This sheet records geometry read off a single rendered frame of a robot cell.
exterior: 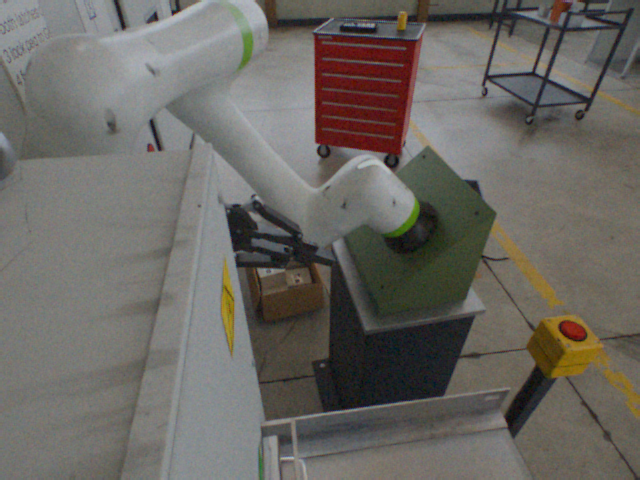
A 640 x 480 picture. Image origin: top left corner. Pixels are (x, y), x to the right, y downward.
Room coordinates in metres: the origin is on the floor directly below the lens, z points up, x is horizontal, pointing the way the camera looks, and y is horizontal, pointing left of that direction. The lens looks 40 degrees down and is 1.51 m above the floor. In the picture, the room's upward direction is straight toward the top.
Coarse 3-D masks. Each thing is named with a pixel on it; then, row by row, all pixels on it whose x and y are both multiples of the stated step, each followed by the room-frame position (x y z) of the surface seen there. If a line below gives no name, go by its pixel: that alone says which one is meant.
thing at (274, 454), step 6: (270, 438) 0.26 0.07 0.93; (276, 438) 0.26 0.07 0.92; (270, 444) 0.25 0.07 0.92; (276, 444) 0.25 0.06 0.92; (276, 450) 0.24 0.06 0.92; (270, 456) 0.23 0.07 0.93; (276, 456) 0.23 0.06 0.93; (276, 462) 0.22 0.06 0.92; (276, 468) 0.22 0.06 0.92; (276, 474) 0.21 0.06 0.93
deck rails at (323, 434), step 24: (360, 408) 0.31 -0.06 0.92; (384, 408) 0.31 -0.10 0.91; (408, 408) 0.32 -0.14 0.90; (432, 408) 0.32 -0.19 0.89; (456, 408) 0.33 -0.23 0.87; (480, 408) 0.34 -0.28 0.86; (312, 432) 0.29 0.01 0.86; (336, 432) 0.30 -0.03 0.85; (360, 432) 0.30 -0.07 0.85; (384, 432) 0.30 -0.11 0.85; (408, 432) 0.30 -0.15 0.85; (432, 432) 0.30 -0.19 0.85; (456, 432) 0.30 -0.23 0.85; (288, 456) 0.26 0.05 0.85; (312, 456) 0.26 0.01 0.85
